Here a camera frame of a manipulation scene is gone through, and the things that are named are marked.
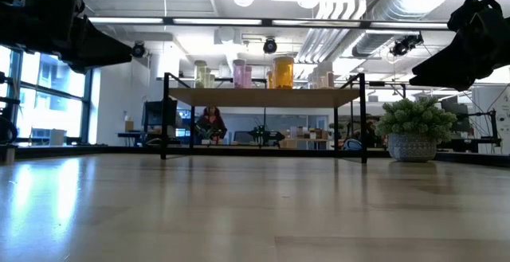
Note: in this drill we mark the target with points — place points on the person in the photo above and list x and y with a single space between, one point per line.
211 122

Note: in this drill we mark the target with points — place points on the black aluminium table frame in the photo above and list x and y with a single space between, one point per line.
60 150

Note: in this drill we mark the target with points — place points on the large window black frame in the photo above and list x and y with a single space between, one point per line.
52 110

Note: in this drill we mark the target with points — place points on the large pale green medicine bottle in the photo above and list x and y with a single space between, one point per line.
200 75

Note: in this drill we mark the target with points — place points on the tall pink medicine bottle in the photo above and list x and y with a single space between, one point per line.
238 75

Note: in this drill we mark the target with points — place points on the black ceiling mounted camera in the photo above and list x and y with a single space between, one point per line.
404 47

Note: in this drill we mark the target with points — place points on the silver ceiling duct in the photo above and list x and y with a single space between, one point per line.
398 3

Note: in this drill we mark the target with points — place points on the black background monitor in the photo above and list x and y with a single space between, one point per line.
462 110
153 114

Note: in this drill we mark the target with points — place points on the potted green artificial plant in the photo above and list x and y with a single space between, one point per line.
414 112

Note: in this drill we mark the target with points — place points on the black round ceiling spotlight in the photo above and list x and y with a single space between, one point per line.
139 50
269 46

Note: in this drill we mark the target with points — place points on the wooden shelf black metal legs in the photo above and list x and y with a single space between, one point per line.
259 96

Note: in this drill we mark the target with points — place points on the black background robot arm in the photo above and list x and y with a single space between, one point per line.
265 135

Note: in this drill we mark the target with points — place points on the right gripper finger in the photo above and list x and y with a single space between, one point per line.
462 80
446 61

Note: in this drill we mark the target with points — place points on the white bin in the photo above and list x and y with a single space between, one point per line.
57 136

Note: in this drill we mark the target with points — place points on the small pale green medicine bottle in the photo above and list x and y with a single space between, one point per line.
213 82
208 79

